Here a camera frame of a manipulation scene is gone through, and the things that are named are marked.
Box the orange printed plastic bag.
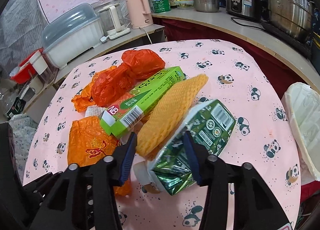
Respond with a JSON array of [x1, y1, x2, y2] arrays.
[[67, 66, 133, 197]]

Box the green crushed carton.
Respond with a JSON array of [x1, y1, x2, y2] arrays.
[[133, 99, 236, 195]]

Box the orange foam fruit net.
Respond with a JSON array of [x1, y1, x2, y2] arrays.
[[136, 74, 208, 157]]

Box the red plastic bag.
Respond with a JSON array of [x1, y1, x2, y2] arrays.
[[91, 49, 165, 107]]

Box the white lined trash bin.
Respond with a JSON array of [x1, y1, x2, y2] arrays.
[[281, 82, 320, 184]]

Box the pink panda tablecloth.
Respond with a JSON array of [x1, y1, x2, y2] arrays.
[[23, 40, 301, 229]]

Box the red white container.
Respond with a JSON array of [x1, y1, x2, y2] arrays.
[[9, 48, 49, 84]]

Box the black induction cooker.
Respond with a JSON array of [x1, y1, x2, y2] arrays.
[[261, 20, 311, 60]]

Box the white dish drainer box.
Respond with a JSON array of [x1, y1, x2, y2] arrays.
[[42, 3, 104, 69]]

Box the stacked blue yellow bowls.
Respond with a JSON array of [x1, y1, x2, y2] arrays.
[[310, 32, 320, 74]]

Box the white glass kettle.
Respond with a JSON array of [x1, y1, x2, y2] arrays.
[[98, 3, 131, 40]]

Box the pink electric kettle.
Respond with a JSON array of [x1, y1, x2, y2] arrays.
[[125, 0, 153, 29]]

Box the large steel steamer pot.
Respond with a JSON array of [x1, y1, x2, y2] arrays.
[[268, 0, 313, 42]]

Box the small steel pot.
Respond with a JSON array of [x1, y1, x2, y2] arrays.
[[193, 0, 220, 13]]

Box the green milk powder can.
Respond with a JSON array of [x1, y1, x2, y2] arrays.
[[150, 0, 171, 13]]

